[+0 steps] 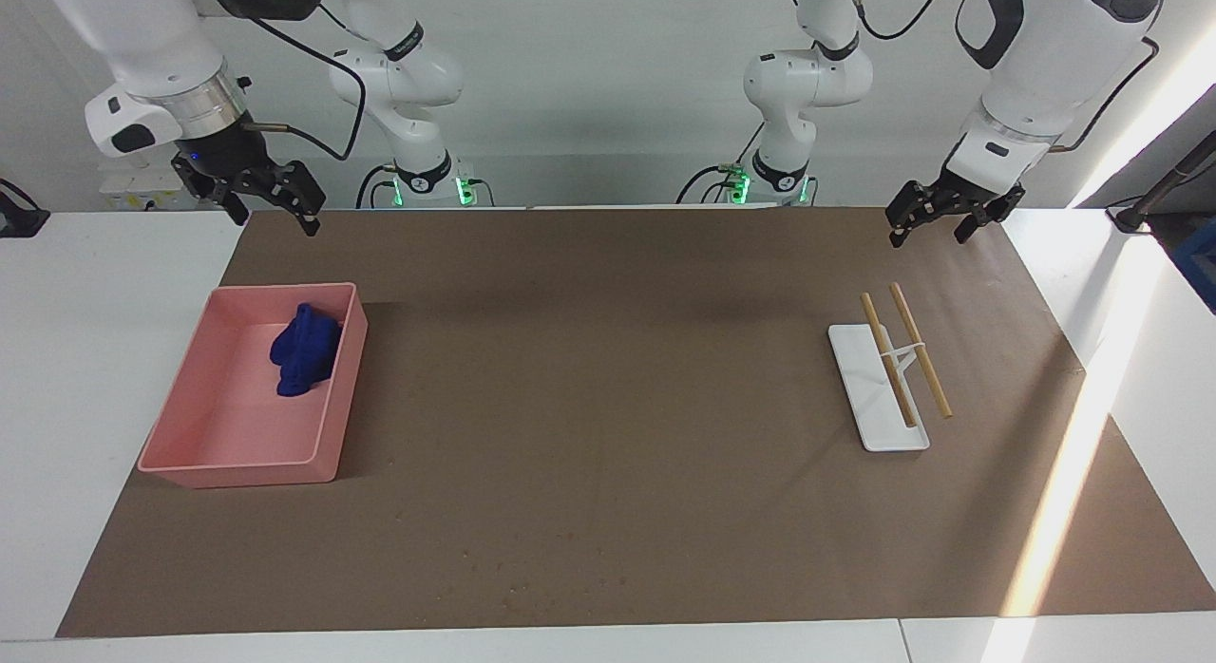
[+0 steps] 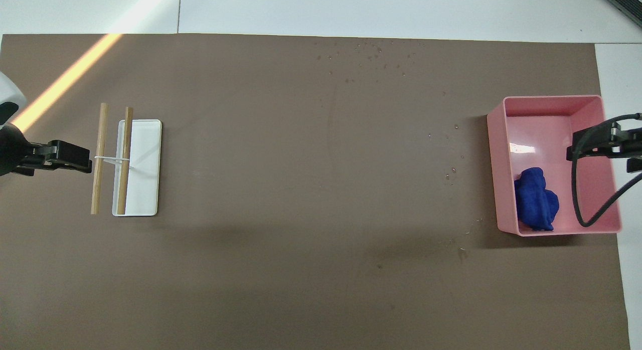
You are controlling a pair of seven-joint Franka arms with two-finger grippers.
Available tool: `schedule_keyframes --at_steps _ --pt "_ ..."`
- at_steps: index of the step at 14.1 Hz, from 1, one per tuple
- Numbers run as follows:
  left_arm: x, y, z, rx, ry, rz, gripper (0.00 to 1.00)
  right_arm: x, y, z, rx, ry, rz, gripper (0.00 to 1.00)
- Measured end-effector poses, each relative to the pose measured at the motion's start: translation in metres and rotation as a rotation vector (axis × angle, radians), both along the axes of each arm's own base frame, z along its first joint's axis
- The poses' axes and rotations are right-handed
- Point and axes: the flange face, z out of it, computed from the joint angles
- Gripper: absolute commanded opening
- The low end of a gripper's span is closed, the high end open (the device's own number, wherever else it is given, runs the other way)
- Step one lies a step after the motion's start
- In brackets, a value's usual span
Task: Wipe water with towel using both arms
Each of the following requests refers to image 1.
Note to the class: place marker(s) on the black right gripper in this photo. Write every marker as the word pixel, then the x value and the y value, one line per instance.
pixel 233 160

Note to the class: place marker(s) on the pink plastic bin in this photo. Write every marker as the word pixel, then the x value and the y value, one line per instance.
pixel 228 426

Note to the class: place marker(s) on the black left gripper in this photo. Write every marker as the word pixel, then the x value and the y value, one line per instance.
pixel 974 190

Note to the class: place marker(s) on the blue towel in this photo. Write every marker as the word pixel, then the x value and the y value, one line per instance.
pixel 304 354

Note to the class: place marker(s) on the blue box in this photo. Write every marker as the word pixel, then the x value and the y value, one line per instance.
pixel 1199 274

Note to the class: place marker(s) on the white rack with wooden rods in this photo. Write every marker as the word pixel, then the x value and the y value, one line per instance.
pixel 888 426

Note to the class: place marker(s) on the black clamp mount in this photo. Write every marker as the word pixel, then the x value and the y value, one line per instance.
pixel 19 221

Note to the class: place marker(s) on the brown paper table mat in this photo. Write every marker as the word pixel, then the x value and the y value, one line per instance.
pixel 608 407

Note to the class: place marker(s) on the black pole stand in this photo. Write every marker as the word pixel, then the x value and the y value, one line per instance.
pixel 1164 188

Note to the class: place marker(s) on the white power strip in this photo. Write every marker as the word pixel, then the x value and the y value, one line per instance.
pixel 142 186

